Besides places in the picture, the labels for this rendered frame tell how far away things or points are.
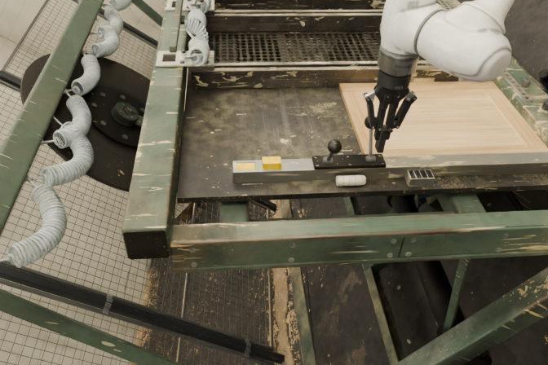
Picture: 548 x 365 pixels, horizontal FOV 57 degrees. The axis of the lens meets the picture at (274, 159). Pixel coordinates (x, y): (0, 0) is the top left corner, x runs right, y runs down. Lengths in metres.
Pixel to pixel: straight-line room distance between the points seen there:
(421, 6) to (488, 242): 0.61
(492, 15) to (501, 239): 0.57
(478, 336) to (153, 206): 1.08
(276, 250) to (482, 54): 0.61
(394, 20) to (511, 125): 0.77
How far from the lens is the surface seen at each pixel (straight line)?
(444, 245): 1.31
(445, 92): 1.86
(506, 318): 1.71
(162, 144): 1.36
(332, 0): 2.37
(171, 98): 1.54
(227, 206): 1.36
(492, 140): 1.68
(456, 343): 1.79
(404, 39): 1.10
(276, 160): 1.36
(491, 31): 1.04
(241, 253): 1.20
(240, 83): 1.75
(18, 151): 1.73
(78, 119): 1.91
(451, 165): 1.48
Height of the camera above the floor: 2.20
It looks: 26 degrees down
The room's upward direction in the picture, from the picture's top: 62 degrees counter-clockwise
